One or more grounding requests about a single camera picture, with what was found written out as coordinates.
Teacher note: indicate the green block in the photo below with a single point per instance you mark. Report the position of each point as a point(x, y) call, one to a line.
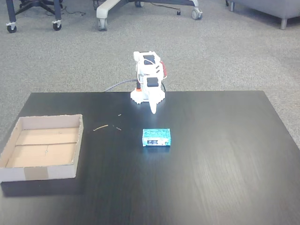
point(156, 137)

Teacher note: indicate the shallow cardboard box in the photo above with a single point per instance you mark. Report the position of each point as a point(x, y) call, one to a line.
point(47, 152)

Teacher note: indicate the white wheeled chair base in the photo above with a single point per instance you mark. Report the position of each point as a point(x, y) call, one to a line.
point(110, 5)

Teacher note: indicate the black office chair base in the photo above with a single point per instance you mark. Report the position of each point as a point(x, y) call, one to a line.
point(39, 4)

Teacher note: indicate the grey sofa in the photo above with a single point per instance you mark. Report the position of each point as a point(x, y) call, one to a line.
point(269, 7)

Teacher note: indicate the black wheeled cart frame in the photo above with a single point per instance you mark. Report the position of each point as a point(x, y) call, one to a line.
point(57, 14)

